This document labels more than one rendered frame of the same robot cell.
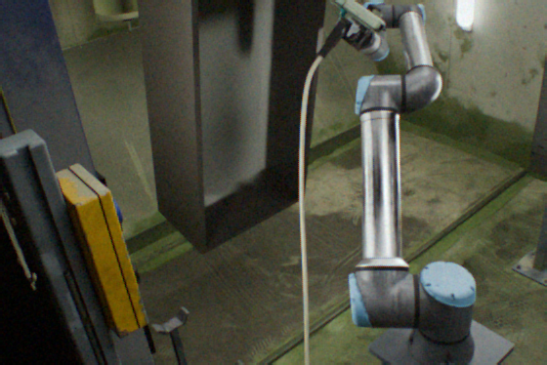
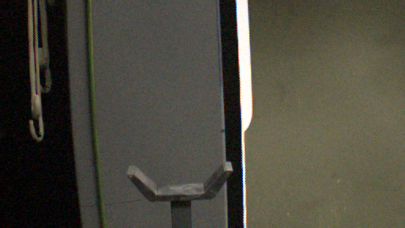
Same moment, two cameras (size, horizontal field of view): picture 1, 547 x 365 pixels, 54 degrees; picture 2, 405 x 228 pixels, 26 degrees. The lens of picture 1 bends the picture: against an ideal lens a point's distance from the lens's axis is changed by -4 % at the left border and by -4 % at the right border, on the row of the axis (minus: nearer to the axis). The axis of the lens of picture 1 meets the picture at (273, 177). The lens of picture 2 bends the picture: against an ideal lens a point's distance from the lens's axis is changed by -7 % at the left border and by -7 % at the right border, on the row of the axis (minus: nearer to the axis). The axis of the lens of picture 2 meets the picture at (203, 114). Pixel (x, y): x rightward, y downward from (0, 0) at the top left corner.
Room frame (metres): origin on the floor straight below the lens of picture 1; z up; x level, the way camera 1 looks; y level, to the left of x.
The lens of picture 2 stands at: (0.30, -0.17, 1.29)
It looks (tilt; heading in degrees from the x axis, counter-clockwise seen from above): 11 degrees down; 36
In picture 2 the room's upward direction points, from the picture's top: 2 degrees counter-clockwise
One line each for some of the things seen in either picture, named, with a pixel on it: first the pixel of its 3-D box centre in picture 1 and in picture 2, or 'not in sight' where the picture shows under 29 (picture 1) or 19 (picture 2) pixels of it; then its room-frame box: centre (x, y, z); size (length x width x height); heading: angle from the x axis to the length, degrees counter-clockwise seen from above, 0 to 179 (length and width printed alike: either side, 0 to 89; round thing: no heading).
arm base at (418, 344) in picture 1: (442, 334); not in sight; (1.10, -0.44, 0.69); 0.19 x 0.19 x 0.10
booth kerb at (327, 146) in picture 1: (255, 183); not in sight; (3.00, 0.11, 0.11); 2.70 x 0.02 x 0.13; 127
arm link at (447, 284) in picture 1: (442, 300); not in sight; (1.10, -0.43, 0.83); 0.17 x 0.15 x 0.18; 80
